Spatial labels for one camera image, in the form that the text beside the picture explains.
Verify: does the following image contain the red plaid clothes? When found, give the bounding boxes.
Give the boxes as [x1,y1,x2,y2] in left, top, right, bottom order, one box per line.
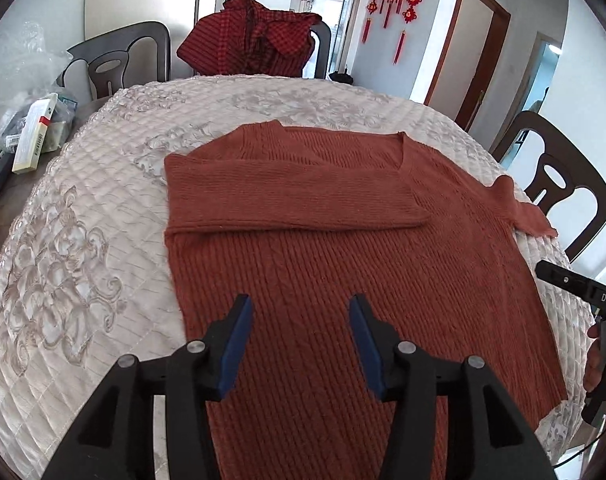
[177,0,324,79]

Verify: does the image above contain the black cable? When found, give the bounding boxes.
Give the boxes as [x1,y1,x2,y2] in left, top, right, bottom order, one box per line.
[552,437,592,467]

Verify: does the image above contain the brown wooden door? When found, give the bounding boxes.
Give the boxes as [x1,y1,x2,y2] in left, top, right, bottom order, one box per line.
[424,0,512,133]

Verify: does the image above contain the rust orange knit sweater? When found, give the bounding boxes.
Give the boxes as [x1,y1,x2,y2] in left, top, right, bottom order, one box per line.
[163,120,568,480]

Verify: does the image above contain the person's right hand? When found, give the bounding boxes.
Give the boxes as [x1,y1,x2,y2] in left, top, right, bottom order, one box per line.
[583,324,606,393]

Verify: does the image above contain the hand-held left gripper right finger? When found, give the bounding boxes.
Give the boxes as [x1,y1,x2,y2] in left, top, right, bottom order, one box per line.
[348,294,558,480]

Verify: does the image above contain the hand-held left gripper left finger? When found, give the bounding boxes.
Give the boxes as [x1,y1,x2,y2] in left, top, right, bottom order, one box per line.
[42,294,254,480]

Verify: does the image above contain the clear plastic bag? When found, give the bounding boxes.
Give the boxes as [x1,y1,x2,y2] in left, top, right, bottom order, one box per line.
[0,21,71,151]

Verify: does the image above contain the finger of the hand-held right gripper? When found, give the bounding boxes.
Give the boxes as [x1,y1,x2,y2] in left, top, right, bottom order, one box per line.
[535,259,596,306]

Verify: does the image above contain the long red knot string ornament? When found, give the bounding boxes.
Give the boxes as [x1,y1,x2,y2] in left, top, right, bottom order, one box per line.
[394,0,430,66]

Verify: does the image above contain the white red long box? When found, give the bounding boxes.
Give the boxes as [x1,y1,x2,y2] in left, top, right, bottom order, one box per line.
[12,92,59,175]

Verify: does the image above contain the cream embroidered quilted tablecloth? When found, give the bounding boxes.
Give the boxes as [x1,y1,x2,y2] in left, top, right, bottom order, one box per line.
[0,74,591,480]

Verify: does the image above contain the dark wooden chair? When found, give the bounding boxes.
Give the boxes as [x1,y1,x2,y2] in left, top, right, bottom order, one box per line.
[57,21,171,103]
[490,111,606,265]
[308,20,332,80]

